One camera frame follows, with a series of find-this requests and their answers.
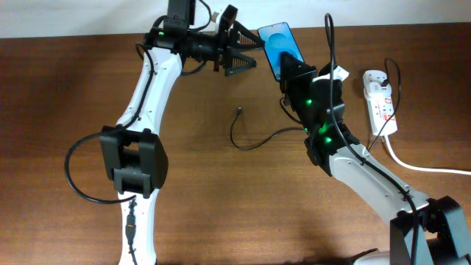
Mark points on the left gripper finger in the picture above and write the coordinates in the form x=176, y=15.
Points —
x=235, y=62
x=242, y=38

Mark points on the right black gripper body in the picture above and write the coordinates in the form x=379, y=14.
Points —
x=296, y=89

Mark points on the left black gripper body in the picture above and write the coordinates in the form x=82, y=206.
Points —
x=222, y=47

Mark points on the blue Samsung Galaxy smartphone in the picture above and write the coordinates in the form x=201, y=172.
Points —
x=278, y=38

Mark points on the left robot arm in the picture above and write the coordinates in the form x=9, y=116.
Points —
x=135, y=160

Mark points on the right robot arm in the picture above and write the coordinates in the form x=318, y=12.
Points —
x=422, y=230

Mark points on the white power strip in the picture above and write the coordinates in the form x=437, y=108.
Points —
x=378, y=95

